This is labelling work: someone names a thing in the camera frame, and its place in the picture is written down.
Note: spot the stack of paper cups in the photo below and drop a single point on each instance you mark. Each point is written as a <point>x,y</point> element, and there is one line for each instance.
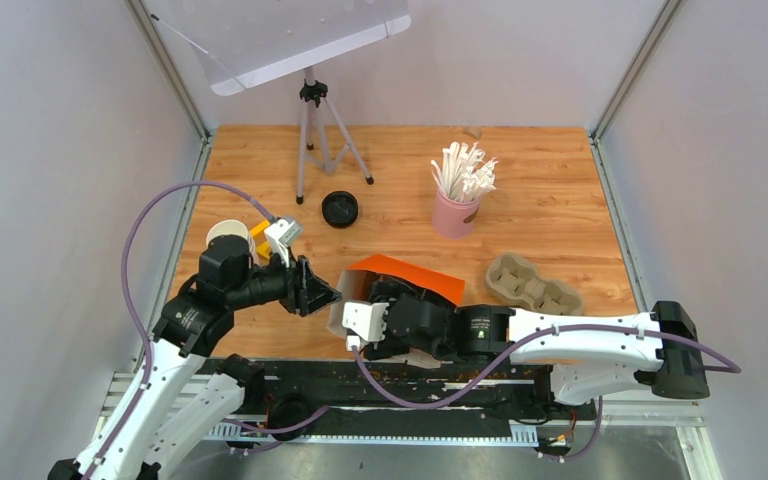
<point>229,227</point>

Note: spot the bundle of wrapped straws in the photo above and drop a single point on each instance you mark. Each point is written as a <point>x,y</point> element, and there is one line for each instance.
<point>464,173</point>

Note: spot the stack of black lids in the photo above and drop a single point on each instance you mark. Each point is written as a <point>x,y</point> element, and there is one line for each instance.
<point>340,209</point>

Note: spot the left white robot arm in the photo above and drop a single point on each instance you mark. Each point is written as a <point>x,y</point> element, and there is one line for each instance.
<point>144,440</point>

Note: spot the cardboard cup carrier tray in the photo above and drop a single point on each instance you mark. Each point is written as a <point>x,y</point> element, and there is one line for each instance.
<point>516,282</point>

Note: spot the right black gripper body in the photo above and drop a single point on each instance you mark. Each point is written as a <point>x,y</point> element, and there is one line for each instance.
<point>386,348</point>

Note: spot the pink straw holder cup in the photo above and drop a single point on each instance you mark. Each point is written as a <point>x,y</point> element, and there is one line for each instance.
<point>452,219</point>

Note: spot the grey tripod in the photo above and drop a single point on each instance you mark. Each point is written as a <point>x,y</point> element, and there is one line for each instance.
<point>314,147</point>

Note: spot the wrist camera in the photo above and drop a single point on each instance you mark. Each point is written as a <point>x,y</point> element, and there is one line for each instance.
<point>280,235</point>
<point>364,323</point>

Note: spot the white reflector board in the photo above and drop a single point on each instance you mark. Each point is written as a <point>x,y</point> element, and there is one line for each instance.
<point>244,44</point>

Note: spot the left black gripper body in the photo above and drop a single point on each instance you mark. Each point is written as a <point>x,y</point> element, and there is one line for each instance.
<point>291,299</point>

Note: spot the orange paper bag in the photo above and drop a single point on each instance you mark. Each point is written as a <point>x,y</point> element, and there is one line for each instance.
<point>354,283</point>

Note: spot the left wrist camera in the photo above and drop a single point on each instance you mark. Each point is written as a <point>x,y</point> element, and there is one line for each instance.
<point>280,235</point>

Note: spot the yellow triangular plastic stand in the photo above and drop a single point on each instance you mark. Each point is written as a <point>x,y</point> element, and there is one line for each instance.
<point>258,242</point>

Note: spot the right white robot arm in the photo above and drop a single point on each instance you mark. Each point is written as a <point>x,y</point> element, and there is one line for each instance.
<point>587,356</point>

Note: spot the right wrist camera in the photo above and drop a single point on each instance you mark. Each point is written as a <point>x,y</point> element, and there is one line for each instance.
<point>364,323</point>

